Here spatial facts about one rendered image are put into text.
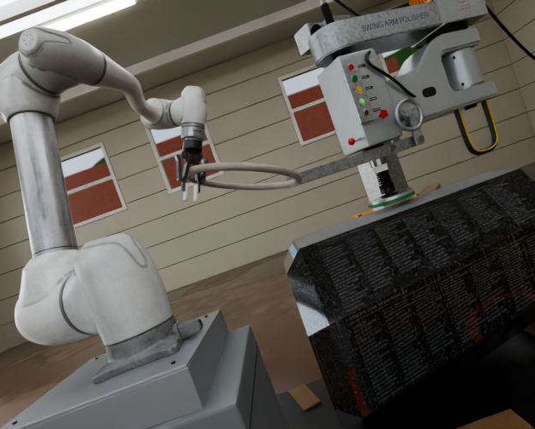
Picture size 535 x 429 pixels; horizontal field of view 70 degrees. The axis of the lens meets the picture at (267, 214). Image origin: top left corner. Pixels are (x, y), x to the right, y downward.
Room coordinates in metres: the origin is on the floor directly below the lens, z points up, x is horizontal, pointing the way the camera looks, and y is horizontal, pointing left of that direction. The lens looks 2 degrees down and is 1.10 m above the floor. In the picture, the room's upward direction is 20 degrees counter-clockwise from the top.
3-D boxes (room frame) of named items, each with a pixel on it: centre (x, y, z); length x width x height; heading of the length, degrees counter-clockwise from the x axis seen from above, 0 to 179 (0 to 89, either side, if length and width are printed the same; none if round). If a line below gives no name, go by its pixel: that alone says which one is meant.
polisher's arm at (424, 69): (1.91, -0.96, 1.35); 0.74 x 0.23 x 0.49; 109
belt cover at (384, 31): (1.91, -0.91, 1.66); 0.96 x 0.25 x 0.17; 109
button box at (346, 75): (1.67, -0.55, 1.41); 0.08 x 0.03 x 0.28; 109
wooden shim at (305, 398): (2.03, 0.14, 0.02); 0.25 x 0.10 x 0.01; 16
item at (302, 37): (2.53, -0.66, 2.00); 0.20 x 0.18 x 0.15; 2
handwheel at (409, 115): (1.73, -0.73, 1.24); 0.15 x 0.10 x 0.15; 109
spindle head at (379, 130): (1.83, -0.66, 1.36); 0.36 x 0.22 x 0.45; 109
